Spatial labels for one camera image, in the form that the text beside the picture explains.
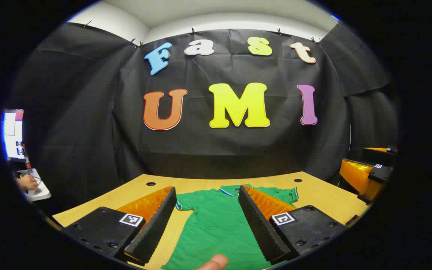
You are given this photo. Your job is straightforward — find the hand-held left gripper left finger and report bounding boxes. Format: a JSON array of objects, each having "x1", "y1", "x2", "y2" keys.
[{"x1": 61, "y1": 186, "x2": 177, "y2": 266}]

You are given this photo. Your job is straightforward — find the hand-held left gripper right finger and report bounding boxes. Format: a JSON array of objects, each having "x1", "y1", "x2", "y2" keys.
[{"x1": 238, "y1": 184, "x2": 348, "y2": 265}]

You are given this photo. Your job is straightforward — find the green T-shirt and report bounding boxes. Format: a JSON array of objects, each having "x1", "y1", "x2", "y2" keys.
[{"x1": 161, "y1": 184, "x2": 299, "y2": 270}]

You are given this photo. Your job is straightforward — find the black backdrop cloth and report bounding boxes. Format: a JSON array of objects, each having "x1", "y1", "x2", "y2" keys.
[{"x1": 6, "y1": 22, "x2": 400, "y2": 210}]

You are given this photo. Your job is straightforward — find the white keyboard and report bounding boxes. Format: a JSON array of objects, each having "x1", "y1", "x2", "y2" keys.
[{"x1": 20, "y1": 169, "x2": 51, "y2": 201}]

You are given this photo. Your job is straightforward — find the red bottle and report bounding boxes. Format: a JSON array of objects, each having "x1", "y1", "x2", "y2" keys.
[{"x1": 22, "y1": 144, "x2": 32, "y2": 172}]

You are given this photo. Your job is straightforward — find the computer monitor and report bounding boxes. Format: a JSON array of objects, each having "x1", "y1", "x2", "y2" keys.
[{"x1": 1, "y1": 109, "x2": 24, "y2": 160}]

